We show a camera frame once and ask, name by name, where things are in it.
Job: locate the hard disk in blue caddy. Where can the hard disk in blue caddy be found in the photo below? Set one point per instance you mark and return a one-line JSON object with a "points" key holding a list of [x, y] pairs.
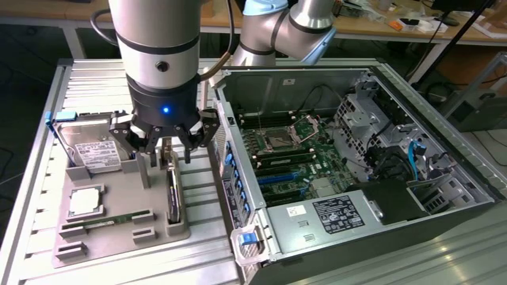
{"points": [[94, 148]]}

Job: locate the black plastic fan shroud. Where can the black plastic fan shroud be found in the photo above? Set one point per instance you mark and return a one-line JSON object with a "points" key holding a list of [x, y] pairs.
{"points": [[388, 202]]}

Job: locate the silver chipset heat sink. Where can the silver chipset heat sink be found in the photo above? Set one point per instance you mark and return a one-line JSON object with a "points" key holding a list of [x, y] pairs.
{"points": [[322, 187]]}

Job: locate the green motherboard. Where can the green motherboard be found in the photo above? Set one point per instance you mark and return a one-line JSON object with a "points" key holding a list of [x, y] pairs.
{"points": [[328, 160]]}

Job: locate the graphics card with metal bracket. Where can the graphics card with metal bracket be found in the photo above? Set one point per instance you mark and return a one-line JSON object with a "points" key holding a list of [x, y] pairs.
{"points": [[173, 193]]}

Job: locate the silver power supply unit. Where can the silver power supply unit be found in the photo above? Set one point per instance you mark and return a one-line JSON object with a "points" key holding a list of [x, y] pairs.
{"points": [[300, 234]]}

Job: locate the metal socket cover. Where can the metal socket cover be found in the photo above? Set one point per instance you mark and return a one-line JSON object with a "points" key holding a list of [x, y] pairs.
{"points": [[306, 127]]}

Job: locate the black floor unit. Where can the black floor unit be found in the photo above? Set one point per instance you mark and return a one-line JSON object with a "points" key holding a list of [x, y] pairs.
{"points": [[483, 115]]}

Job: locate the wooden desk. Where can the wooden desk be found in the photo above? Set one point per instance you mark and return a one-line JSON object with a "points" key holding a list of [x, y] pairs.
{"points": [[78, 12]]}

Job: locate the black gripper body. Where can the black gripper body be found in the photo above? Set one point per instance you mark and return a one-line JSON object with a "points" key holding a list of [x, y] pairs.
{"points": [[165, 101]]}

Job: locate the blue case latch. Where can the blue case latch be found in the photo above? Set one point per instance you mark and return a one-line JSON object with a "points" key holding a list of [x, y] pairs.
{"points": [[246, 239]]}

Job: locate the green RAM stick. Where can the green RAM stick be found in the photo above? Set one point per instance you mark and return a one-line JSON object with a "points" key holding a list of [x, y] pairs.
{"points": [[118, 220]]}

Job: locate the silver perforated disk bay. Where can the silver perforated disk bay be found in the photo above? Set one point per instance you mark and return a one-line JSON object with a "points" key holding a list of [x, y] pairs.
{"points": [[356, 118]]}

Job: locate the grey parts rack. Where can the grey parts rack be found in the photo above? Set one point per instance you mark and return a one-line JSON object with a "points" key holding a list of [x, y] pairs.
{"points": [[118, 193]]}

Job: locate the open black PC case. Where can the open black PC case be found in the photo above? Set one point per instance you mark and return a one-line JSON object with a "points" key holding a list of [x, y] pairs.
{"points": [[356, 252]]}

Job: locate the blue expansion slot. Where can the blue expansion slot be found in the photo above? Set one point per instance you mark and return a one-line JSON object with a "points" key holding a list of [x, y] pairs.
{"points": [[276, 179]]}

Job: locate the RAM stick with white label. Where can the RAM stick with white label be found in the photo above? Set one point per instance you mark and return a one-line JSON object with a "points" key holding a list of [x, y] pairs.
{"points": [[280, 161]]}

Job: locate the black stand pole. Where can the black stand pole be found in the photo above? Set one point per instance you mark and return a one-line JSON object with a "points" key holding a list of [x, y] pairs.
{"points": [[453, 38]]}

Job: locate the white plastic desk item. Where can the white plastic desk item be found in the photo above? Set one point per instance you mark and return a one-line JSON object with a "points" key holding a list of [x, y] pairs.
{"points": [[422, 26]]}

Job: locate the silver CPU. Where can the silver CPU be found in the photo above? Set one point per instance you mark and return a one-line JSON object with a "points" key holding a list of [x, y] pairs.
{"points": [[84, 201]]}

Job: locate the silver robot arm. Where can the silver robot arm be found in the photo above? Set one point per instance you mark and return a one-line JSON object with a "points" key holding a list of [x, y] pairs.
{"points": [[157, 29]]}

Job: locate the CPU socket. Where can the CPU socket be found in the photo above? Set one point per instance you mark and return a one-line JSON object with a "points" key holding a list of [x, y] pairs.
{"points": [[276, 138]]}

